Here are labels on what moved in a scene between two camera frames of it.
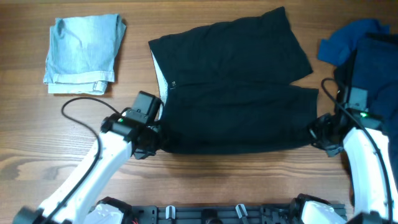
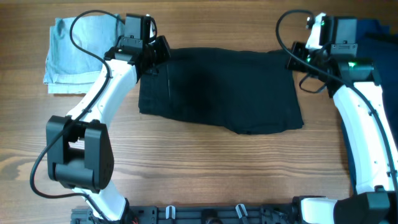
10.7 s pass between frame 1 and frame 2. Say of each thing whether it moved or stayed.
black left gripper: moved
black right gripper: moved
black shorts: moved
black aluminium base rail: stayed
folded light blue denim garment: stayed
